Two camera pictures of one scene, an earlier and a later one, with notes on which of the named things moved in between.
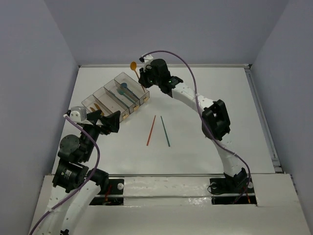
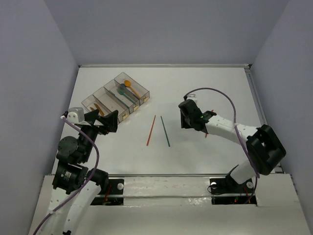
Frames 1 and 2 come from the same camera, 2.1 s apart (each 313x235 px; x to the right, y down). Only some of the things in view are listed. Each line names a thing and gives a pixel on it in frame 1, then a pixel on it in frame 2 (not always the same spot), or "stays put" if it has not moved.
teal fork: [121, 91] stays put
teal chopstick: [165, 131] stays put
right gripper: [143, 74] to [184, 123]
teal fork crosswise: [122, 91] stays put
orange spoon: [133, 66] to [127, 83]
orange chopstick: [153, 123] stays put
